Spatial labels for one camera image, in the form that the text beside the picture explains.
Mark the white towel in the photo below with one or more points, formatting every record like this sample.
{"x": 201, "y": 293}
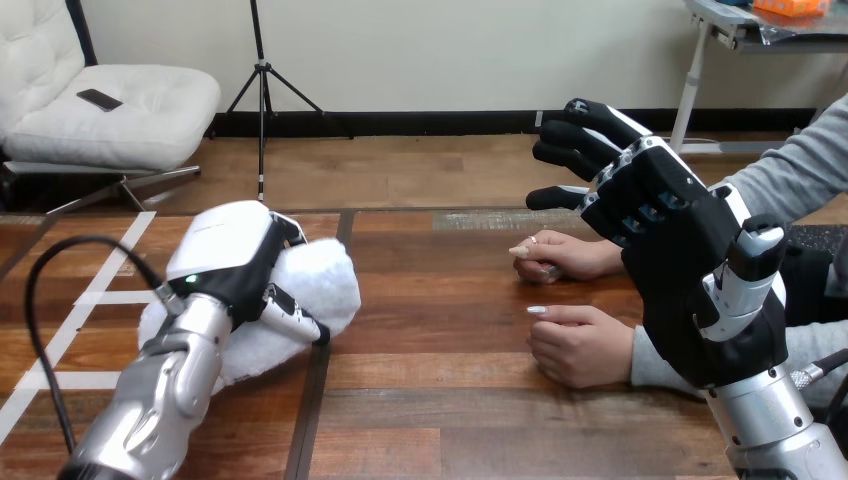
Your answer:
{"x": 311, "y": 281}

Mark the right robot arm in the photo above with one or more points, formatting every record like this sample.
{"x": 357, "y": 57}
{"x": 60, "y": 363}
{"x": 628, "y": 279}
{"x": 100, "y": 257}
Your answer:
{"x": 768, "y": 430}

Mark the black phone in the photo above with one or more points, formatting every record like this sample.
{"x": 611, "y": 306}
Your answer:
{"x": 99, "y": 100}

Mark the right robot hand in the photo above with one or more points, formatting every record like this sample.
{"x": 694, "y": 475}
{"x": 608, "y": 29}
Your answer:
{"x": 682, "y": 265}

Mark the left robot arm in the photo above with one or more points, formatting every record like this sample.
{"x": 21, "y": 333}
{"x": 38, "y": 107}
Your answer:
{"x": 159, "y": 397}

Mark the white desk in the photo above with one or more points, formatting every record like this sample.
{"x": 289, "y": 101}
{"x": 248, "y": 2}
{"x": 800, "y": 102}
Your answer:
{"x": 722, "y": 26}

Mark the orange thing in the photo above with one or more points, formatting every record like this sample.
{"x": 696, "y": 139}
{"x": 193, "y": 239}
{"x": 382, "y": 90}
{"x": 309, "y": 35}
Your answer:
{"x": 792, "y": 6}

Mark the person's forearm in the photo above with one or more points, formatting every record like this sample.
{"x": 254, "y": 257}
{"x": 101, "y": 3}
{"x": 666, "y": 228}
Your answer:
{"x": 795, "y": 166}
{"x": 652, "y": 364}

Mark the white cushioned chair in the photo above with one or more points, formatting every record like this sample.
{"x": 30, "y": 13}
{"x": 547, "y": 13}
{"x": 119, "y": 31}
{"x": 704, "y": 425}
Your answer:
{"x": 132, "y": 112}

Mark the black tripod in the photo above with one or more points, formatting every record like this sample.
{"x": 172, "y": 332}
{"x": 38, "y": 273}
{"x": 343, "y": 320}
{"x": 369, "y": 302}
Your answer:
{"x": 263, "y": 86}

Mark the foil sheet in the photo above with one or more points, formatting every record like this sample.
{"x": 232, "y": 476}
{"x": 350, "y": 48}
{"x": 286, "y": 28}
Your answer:
{"x": 802, "y": 26}

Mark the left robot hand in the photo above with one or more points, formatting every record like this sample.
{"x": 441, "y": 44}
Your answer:
{"x": 225, "y": 245}

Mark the person's hand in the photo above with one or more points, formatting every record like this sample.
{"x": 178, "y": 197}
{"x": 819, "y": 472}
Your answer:
{"x": 570, "y": 255}
{"x": 583, "y": 348}

